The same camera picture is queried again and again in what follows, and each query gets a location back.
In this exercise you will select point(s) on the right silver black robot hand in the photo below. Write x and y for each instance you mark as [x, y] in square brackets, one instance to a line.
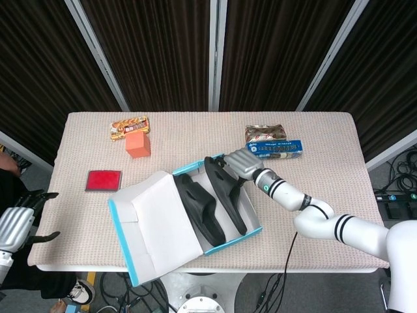
[244, 163]

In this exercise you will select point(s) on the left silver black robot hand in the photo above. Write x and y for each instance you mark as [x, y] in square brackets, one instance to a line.
[16, 223]

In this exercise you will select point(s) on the black rubber slipper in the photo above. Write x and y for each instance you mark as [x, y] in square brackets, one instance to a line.
[198, 205]
[228, 202]

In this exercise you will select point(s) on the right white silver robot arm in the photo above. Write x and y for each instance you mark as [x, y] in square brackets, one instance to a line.
[325, 221]

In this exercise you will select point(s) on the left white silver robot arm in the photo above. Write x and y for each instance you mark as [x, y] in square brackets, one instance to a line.
[5, 264]

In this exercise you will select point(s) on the blue Oreo cookie box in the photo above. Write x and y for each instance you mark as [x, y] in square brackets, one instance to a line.
[277, 148]

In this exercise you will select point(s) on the light blue cardboard shoe box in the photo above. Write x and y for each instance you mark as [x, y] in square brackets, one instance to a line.
[163, 221]

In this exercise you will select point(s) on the orange block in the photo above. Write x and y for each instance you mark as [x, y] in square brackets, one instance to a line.
[138, 146]

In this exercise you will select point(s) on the brown foil snack bag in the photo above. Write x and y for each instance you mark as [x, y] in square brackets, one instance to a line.
[265, 132]

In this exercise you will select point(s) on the bystander in black clothes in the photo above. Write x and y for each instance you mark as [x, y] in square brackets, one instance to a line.
[49, 287]

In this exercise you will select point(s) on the beige woven table cloth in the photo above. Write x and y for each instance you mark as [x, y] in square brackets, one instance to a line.
[325, 163]

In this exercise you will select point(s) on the white black sneaker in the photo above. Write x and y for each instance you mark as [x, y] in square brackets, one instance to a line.
[81, 293]

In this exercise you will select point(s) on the dark brown curtain panel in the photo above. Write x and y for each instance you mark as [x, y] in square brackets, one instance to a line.
[153, 58]
[277, 58]
[384, 81]
[39, 81]

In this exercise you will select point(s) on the yellow brown snack packet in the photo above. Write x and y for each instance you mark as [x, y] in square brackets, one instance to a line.
[130, 125]

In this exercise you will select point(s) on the grey aluminium frame post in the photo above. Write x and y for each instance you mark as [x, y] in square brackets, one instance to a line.
[97, 55]
[391, 151]
[332, 55]
[217, 55]
[39, 159]

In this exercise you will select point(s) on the red stamp pad black frame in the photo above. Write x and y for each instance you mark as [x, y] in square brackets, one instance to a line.
[103, 180]

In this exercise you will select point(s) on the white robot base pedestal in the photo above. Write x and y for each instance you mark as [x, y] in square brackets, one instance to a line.
[200, 301]

